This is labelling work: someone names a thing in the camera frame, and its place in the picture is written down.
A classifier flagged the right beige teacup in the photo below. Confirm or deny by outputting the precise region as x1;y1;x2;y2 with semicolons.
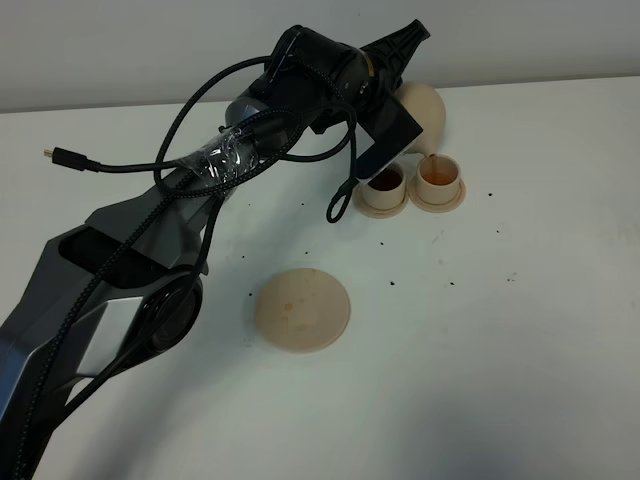
416;154;460;205

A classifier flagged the left beige cup saucer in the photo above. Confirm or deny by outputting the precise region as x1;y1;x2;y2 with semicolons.
352;187;409;219

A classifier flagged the black loose plug cable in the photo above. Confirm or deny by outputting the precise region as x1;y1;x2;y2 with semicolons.
42;99;361;416

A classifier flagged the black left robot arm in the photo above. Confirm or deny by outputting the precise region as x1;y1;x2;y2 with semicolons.
1;21;429;479

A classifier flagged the beige clay teapot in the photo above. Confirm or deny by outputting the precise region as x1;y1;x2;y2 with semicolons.
396;82;446;156

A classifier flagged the left beige teacup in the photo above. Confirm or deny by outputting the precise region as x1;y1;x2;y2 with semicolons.
363;165;406;211

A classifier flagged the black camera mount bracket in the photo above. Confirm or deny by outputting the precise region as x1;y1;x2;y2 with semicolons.
358;92;422;147

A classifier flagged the right beige cup saucer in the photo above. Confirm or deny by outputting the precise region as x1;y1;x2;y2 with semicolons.
407;176;467;214

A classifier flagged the beige teapot saucer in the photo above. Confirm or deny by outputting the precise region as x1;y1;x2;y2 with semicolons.
254;268;351;353

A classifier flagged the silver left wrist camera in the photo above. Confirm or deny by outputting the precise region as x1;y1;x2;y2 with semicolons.
355;138;420;182

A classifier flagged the beige cup saucer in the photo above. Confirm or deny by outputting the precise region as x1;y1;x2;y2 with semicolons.
407;176;467;214
352;187;409;219

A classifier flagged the beige teacup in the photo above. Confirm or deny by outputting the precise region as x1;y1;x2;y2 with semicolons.
416;154;460;205
363;165;406;211

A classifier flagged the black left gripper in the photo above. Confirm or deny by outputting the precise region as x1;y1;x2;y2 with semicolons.
309;20;431;133

